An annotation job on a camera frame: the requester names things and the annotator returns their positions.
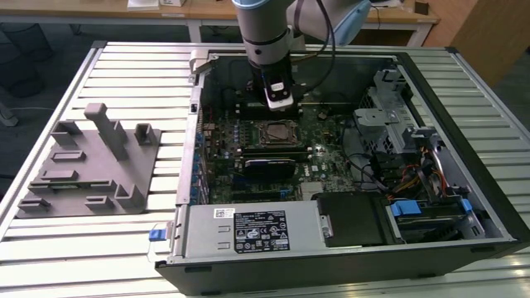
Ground silver CPU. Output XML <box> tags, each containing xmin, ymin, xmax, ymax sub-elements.
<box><xmin>267</xmin><ymin>124</ymin><xmax>294</xmax><ymax>140</ymax></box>

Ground CPU socket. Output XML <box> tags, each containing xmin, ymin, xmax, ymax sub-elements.
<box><xmin>259</xmin><ymin>120</ymin><xmax>302</xmax><ymax>147</ymax></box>

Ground black RAM slot bank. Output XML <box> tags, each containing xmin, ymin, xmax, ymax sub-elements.
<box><xmin>233</xmin><ymin>102</ymin><xmax>302</xmax><ymax>121</ymax></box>
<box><xmin>241</xmin><ymin>146</ymin><xmax>311</xmax><ymax>161</ymax></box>

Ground black graphics card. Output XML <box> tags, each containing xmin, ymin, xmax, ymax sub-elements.
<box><xmin>241</xmin><ymin>158</ymin><xmax>298</xmax><ymax>183</ymax></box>

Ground grey metal drive cage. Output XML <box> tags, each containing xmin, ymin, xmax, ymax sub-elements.
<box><xmin>351</xmin><ymin>70</ymin><xmax>439</xmax><ymax>156</ymax></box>

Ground green motherboard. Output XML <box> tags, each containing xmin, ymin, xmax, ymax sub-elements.
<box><xmin>200</xmin><ymin>107</ymin><xmax>360</xmax><ymax>202</ymax></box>

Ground black expansion slot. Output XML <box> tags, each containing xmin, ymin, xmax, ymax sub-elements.
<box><xmin>229</xmin><ymin>189</ymin><xmax>282</xmax><ymax>201</ymax></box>

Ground grey parts rack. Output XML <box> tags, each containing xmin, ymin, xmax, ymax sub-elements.
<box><xmin>16</xmin><ymin>102</ymin><xmax>163</xmax><ymax>220</ymax></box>

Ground wooden desk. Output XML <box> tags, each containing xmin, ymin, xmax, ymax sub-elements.
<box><xmin>0</xmin><ymin>0</ymin><xmax>442</xmax><ymax>47</ymax></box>

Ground black plastic shroud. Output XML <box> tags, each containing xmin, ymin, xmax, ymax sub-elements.
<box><xmin>310</xmin><ymin>191</ymin><xmax>404</xmax><ymax>248</ymax></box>

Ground silver power supply unit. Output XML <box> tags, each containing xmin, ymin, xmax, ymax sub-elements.
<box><xmin>181</xmin><ymin>203</ymin><xmax>328</xmax><ymax>260</ymax></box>

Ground hard disk in blue carrier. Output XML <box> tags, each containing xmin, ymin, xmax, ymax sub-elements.
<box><xmin>387</xmin><ymin>198</ymin><xmax>476</xmax><ymax>246</ymax></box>

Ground green RAM stick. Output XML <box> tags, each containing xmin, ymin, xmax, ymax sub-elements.
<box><xmin>45</xmin><ymin>181</ymin><xmax>92</xmax><ymax>189</ymax></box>

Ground black mesh bin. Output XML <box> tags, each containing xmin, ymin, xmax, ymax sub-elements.
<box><xmin>0</xmin><ymin>23</ymin><xmax>55</xmax><ymax>99</ymax></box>

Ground wooden cabinet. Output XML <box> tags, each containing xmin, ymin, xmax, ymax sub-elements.
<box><xmin>448</xmin><ymin>0</ymin><xmax>530</xmax><ymax>88</ymax></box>

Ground grey furniture leg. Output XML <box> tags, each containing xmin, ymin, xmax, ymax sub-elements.
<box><xmin>0</xmin><ymin>101</ymin><xmax>19</xmax><ymax>127</ymax></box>

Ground black PC case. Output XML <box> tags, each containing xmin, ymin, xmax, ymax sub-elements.
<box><xmin>155</xmin><ymin>46</ymin><xmax>530</xmax><ymax>297</ymax></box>

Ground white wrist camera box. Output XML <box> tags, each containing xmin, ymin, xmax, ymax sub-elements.
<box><xmin>263</xmin><ymin>73</ymin><xmax>296</xmax><ymax>112</ymax></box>

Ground black camera cable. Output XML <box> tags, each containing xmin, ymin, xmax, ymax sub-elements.
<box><xmin>298</xmin><ymin>0</ymin><xmax>336</xmax><ymax>97</ymax></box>

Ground coloured power wires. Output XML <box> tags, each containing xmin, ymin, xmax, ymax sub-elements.
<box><xmin>388</xmin><ymin>145</ymin><xmax>450</xmax><ymax>199</ymax></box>

